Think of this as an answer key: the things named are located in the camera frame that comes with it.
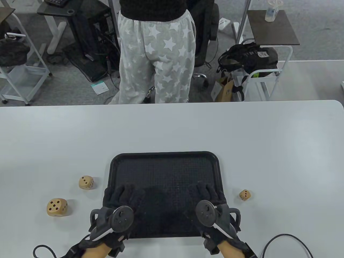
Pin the black fabric bag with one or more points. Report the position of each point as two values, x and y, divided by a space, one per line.
13 52

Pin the green packet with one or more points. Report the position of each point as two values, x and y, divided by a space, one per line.
255 74

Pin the person's right forearm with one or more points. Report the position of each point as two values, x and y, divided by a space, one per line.
228 250

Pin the black backpack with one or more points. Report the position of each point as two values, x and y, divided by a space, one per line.
247 56

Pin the black desk with white legs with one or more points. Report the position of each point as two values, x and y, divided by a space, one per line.
53 9

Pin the brown paper bag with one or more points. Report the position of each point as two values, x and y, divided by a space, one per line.
224 90

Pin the black keyboard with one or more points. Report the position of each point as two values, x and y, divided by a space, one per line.
56 2

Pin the black round tracker controller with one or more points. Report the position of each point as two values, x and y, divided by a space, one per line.
205 212
122 218

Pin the clear plastic bottle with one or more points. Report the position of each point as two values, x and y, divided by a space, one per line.
272 12

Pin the black plastic tray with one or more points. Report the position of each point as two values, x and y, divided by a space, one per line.
166 172

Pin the white cart with brown top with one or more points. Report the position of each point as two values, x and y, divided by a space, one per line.
271 29
16 80

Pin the black computer tower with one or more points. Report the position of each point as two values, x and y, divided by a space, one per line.
86 35

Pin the black mesh office chair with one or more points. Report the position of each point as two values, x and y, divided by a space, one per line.
204 32

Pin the person's right hand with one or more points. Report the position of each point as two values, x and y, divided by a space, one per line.
212 194

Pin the large wooden dice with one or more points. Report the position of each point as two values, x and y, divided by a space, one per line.
57 207

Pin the white flat box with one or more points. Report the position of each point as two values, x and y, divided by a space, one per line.
224 23

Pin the white desk leg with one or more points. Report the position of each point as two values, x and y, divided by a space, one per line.
113 16
243 18

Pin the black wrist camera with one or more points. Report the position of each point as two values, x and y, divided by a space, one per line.
117 247
211 246

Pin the person's left hand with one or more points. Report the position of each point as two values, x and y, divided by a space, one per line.
126 196

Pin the person's left forearm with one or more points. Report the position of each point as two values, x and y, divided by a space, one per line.
96 250

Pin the black floor board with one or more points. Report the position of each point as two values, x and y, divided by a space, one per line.
86 67

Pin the teal and white booklet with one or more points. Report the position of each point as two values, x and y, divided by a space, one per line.
99 88

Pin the medium wooden dice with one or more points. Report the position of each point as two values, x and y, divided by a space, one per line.
86 182

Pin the small wooden dice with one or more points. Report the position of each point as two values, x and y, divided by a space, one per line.
245 194

